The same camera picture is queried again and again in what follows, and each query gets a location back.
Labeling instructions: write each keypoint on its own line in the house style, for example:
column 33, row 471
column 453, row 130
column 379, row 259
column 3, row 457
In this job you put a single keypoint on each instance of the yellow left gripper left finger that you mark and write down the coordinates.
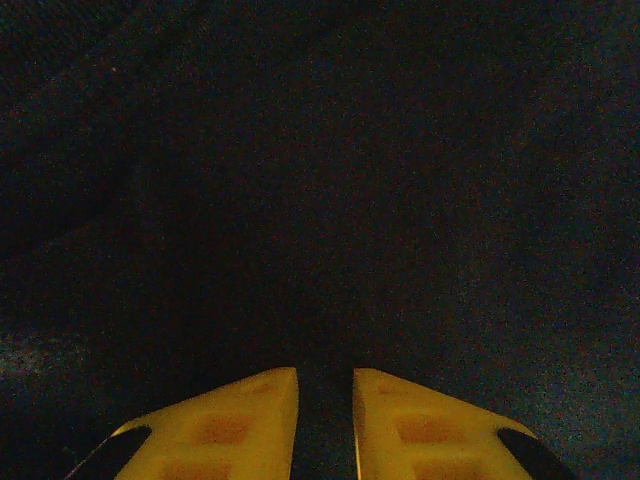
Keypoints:
column 225, row 430

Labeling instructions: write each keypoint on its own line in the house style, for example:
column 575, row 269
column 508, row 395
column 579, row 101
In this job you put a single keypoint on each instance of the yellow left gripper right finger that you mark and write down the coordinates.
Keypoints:
column 425, row 430

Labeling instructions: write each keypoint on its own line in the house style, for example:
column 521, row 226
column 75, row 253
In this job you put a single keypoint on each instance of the dark green t-shirt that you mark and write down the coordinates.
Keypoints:
column 320, row 175

